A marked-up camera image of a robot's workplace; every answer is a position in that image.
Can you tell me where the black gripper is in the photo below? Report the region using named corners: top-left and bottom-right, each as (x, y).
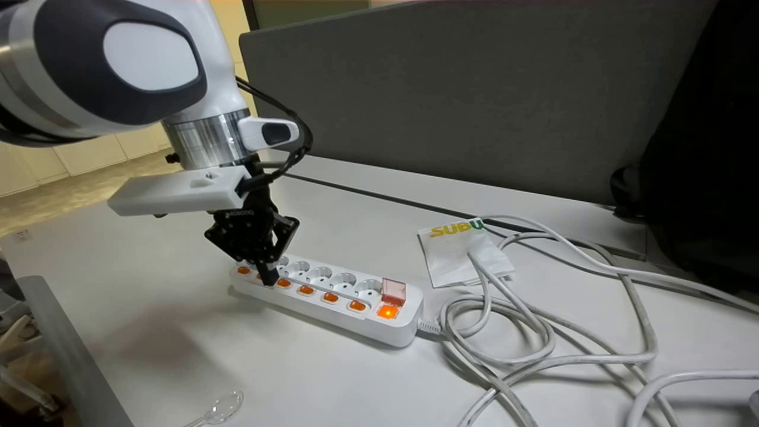
top-left (201, 152), bottom-right (303, 289)

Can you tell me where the white power cord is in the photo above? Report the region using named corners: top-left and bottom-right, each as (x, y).
top-left (418, 212), bottom-right (759, 427)

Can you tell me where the white six-socket power strip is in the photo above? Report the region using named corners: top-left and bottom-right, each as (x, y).
top-left (227, 253), bottom-right (427, 351)

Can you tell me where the white power adapter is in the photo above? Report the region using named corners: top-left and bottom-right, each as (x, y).
top-left (416, 216), bottom-right (518, 292)

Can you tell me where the white wrist camera block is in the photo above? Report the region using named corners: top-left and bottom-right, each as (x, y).
top-left (105, 167), bottom-right (250, 221)

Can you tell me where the grey metal frame rail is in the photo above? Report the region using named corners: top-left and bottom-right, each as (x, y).
top-left (0, 270), bottom-right (137, 427)

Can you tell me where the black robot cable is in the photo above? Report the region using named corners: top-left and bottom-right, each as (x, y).
top-left (236, 75), bottom-right (316, 175)

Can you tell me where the grey partition panel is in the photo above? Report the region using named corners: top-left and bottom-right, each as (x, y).
top-left (238, 0), bottom-right (722, 208)

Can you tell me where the black office chair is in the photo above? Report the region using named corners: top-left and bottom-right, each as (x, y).
top-left (607, 0), bottom-right (759, 297)

